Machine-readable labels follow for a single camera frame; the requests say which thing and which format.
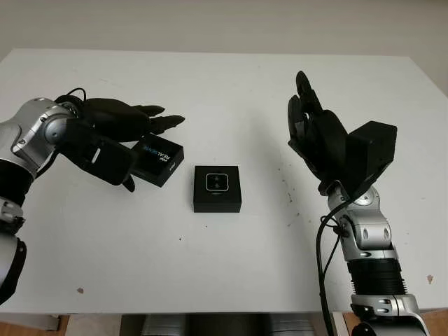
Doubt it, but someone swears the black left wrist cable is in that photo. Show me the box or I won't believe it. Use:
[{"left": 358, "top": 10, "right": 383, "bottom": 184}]
[{"left": 55, "top": 87, "right": 88, "bottom": 106}]

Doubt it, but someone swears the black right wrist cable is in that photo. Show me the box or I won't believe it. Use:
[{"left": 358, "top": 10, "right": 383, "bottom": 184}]
[{"left": 314, "top": 195, "right": 354, "bottom": 336}]

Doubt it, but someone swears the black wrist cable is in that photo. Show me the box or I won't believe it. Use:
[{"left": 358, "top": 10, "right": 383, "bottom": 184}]
[
  {"left": 55, "top": 87, "right": 88, "bottom": 106},
  {"left": 314, "top": 195, "right": 354, "bottom": 336}
]

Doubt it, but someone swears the black box base with foam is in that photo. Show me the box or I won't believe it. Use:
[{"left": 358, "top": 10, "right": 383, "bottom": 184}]
[{"left": 192, "top": 164, "right": 243, "bottom": 214}]

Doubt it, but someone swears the black RealSense box lid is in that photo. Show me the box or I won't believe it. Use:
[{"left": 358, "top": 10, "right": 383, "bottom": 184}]
[{"left": 131, "top": 134, "right": 186, "bottom": 188}]

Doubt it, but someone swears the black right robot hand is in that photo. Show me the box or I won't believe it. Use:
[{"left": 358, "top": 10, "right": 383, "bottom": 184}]
[{"left": 286, "top": 71, "right": 351, "bottom": 186}]

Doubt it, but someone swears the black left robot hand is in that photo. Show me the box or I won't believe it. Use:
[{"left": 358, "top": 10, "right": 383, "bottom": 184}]
[{"left": 75, "top": 97, "right": 186, "bottom": 193}]

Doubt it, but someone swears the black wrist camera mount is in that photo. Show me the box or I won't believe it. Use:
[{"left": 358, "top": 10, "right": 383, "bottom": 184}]
[
  {"left": 62, "top": 118, "right": 136, "bottom": 187},
  {"left": 344, "top": 120, "right": 398, "bottom": 200}
]

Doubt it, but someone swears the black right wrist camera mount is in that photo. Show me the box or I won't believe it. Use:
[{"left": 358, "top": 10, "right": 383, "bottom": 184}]
[{"left": 344, "top": 120, "right": 398, "bottom": 200}]

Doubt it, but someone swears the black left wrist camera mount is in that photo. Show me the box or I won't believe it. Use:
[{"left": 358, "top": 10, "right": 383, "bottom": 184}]
[{"left": 62, "top": 118, "right": 136, "bottom": 187}]

